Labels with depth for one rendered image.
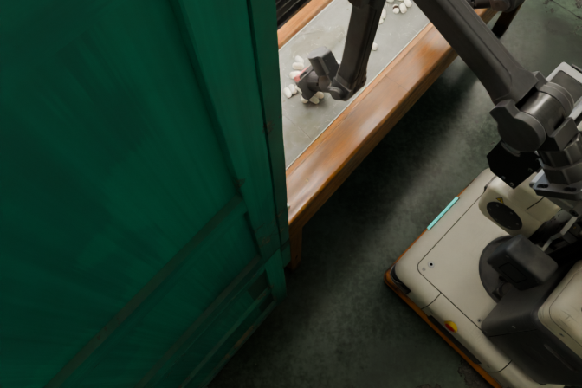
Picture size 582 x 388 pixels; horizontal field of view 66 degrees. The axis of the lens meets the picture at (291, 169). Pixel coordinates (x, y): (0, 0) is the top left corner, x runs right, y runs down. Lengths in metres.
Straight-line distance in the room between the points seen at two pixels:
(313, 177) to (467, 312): 0.79
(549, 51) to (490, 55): 1.94
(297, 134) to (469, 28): 0.66
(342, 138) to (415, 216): 0.86
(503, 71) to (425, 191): 1.35
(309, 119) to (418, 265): 0.70
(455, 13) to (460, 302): 1.15
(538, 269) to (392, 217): 0.86
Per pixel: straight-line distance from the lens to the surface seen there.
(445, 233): 1.78
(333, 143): 1.29
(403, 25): 1.60
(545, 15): 2.92
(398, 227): 2.04
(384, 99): 1.38
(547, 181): 0.92
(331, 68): 1.21
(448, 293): 1.73
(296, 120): 1.35
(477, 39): 0.83
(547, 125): 0.84
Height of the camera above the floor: 1.91
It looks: 66 degrees down
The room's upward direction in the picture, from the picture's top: 2 degrees counter-clockwise
